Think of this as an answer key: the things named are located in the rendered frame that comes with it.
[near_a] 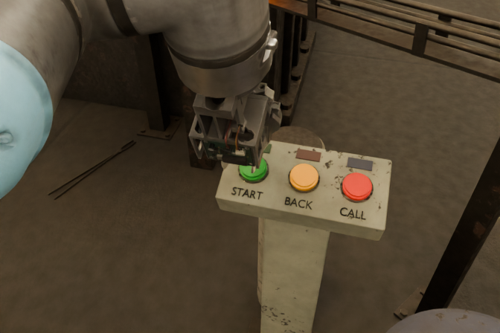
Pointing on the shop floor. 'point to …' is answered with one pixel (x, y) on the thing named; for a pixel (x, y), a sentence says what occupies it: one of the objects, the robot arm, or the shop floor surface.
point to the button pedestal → (302, 226)
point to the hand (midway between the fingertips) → (250, 146)
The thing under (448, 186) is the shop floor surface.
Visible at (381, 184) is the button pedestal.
